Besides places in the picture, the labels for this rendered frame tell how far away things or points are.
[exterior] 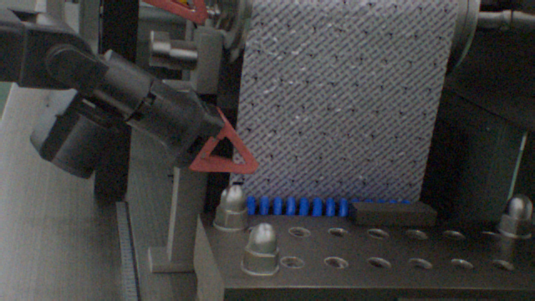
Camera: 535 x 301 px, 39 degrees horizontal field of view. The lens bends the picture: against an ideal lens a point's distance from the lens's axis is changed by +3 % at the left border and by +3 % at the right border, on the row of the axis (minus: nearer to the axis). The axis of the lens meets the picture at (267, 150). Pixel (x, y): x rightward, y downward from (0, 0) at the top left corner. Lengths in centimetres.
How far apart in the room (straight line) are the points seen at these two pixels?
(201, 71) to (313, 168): 17
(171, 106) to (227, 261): 18
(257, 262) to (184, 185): 26
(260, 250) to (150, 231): 40
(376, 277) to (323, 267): 5
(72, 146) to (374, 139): 34
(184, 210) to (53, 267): 17
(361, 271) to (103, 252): 40
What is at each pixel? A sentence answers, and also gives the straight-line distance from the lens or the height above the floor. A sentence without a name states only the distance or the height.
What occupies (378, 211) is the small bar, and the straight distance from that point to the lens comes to 83.
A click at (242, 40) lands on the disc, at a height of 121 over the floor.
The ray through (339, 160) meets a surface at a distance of 86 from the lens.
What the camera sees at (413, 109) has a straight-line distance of 87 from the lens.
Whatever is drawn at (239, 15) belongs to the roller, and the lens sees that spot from 79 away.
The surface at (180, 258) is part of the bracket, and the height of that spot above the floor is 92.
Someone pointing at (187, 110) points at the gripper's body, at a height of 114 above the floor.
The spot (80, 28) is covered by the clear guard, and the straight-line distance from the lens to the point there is 183.
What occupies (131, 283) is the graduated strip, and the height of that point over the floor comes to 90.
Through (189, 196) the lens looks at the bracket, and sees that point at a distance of 92.
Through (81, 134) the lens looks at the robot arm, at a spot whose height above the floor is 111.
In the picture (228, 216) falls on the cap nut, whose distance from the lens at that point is 76.
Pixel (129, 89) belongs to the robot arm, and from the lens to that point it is 76.
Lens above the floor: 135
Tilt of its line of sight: 18 degrees down
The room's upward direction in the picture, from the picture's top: 7 degrees clockwise
